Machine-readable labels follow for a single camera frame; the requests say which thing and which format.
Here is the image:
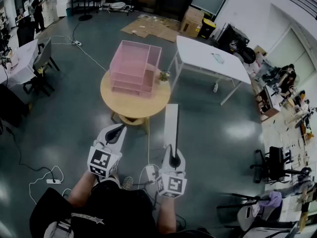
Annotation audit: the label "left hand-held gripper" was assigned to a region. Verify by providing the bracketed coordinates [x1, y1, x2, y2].
[87, 123, 127, 179]

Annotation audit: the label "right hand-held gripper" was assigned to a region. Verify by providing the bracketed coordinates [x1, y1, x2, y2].
[156, 144, 188, 199]

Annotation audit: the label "pink tiered tray organizer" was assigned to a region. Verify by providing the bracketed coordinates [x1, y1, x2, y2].
[109, 40, 162, 99]

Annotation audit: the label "person's left forearm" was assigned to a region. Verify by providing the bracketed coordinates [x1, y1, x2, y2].
[67, 170, 100, 208]

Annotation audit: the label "person's right forearm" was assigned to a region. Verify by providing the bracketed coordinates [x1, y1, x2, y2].
[156, 194, 177, 235]

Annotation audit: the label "large white power strip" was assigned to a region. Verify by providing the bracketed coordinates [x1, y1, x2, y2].
[145, 165, 159, 183]

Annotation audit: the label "round wooden side table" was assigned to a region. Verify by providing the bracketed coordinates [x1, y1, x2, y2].
[100, 68, 172, 134]

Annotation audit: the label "person's right checkered shoe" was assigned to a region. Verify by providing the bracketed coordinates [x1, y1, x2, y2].
[120, 176, 134, 190]

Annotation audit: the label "person's black clothing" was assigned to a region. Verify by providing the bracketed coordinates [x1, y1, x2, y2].
[29, 179, 216, 238]

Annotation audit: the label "small potted flowers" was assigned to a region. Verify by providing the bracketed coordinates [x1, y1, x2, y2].
[158, 70, 171, 84]

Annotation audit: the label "grey plastic chair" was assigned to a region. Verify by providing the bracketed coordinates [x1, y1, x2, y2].
[216, 192, 283, 233]

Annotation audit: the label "black office chair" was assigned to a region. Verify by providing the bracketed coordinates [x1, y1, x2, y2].
[250, 146, 296, 184]

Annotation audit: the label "white folding table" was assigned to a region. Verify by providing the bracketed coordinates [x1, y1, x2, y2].
[168, 35, 252, 106]

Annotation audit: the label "brown wooden desk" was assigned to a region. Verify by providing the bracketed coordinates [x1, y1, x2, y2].
[255, 85, 283, 122]

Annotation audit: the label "grey upholstered chair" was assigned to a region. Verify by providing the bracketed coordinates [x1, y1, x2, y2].
[23, 37, 60, 97]

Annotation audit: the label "purple cloth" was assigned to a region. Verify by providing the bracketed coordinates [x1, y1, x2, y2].
[268, 191, 283, 208]

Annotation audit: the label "clear plastic pouch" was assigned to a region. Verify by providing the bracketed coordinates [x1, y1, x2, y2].
[211, 53, 225, 65]

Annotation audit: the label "table with white cloth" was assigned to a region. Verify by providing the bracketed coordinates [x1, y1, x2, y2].
[0, 39, 40, 85]

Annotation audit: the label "flattened cardboard sheets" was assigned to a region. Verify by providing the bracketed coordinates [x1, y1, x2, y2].
[120, 14, 184, 43]

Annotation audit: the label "black round helmet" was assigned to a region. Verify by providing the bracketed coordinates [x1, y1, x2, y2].
[241, 47, 257, 64]

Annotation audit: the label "yellow black bin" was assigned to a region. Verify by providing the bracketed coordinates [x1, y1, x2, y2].
[198, 18, 216, 40]

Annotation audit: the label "black equipment case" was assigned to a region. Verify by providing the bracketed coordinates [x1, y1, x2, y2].
[217, 23, 250, 55]

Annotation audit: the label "brown cardboard box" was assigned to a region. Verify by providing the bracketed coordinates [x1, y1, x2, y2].
[180, 6, 205, 39]

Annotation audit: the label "black covered stand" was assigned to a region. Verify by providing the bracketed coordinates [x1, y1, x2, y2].
[16, 16, 36, 47]

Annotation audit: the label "looped white cable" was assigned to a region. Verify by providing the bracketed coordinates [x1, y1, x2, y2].
[28, 165, 72, 205]

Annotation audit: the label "long white cable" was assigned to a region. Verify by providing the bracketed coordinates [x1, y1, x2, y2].
[37, 35, 107, 72]

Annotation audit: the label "black floor cable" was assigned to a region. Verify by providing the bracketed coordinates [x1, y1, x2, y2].
[4, 124, 56, 183]

